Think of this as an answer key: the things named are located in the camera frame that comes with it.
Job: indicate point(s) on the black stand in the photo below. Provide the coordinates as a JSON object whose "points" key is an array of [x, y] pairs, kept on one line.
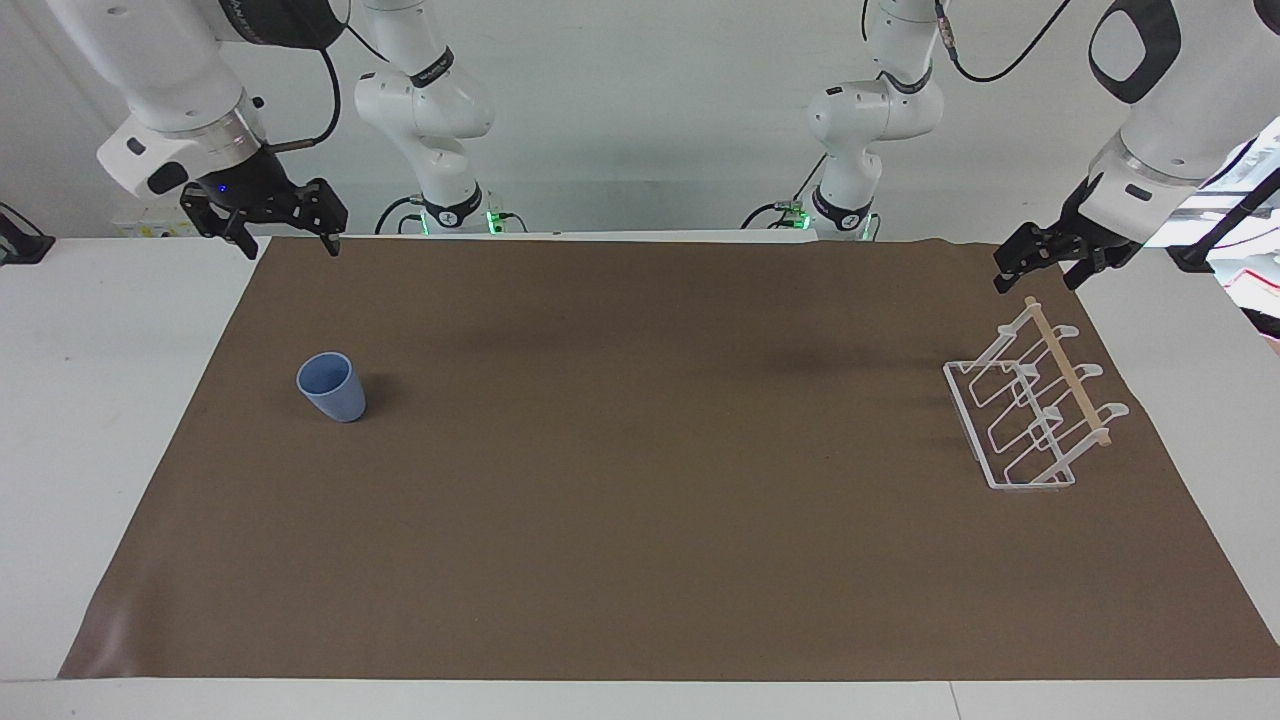
{"points": [[22, 248], [1190, 258]]}

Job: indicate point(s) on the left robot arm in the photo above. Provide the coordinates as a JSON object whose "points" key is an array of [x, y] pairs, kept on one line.
{"points": [[1220, 90]]}

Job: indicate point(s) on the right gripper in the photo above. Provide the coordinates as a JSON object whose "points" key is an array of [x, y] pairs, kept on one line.
{"points": [[245, 185]]}

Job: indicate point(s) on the blue plastic cup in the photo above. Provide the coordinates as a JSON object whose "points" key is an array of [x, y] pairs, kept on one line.
{"points": [[333, 388]]}

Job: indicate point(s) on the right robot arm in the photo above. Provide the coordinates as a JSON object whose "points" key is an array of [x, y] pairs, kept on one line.
{"points": [[160, 70]]}

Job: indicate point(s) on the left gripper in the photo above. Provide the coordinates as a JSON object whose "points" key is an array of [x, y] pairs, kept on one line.
{"points": [[1078, 222]]}

